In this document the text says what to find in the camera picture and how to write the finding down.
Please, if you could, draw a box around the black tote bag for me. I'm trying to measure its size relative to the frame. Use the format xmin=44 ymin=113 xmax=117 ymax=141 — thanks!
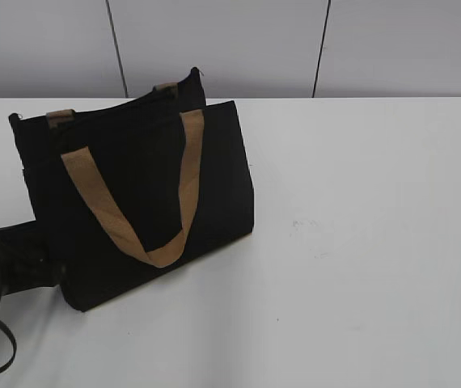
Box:
xmin=9 ymin=68 xmax=255 ymax=311

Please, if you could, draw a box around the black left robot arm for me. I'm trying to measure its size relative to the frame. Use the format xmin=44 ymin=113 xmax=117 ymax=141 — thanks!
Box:
xmin=0 ymin=220 xmax=66 ymax=296

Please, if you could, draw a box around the tan front bag handle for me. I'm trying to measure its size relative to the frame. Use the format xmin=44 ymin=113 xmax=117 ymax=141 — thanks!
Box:
xmin=61 ymin=109 xmax=205 ymax=268

